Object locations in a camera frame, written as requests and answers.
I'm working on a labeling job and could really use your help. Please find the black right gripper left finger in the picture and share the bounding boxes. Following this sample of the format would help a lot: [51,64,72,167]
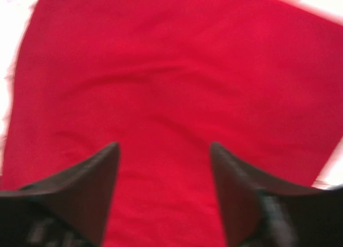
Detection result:
[1,143,120,246]

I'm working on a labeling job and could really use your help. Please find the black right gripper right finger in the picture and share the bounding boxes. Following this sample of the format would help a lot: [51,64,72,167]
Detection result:
[210,143,342,247]

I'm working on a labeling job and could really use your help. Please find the red cloth napkin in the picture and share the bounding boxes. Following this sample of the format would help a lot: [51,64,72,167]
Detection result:
[1,0,342,246]

